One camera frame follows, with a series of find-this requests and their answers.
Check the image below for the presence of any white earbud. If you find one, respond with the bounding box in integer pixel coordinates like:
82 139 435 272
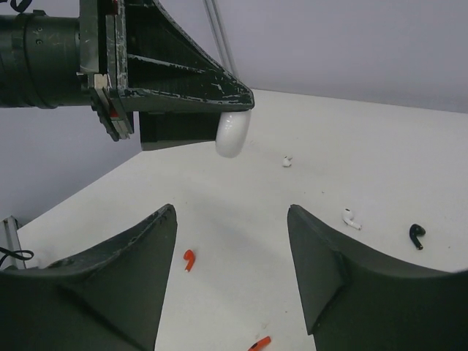
341 208 362 230
282 156 293 168

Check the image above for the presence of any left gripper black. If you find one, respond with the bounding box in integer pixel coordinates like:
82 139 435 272
78 1 254 151

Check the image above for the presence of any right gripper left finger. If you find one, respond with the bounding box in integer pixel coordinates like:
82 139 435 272
1 204 178 350

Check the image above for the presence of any white charging case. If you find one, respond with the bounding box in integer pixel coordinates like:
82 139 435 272
215 110 252 158

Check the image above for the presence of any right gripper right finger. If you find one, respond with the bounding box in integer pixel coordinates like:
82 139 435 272
287 205 467 350

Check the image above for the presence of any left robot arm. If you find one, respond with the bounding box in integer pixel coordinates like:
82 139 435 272
1 1 254 158

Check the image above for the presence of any left aluminium frame post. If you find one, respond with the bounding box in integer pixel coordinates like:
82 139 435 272
203 0 238 76

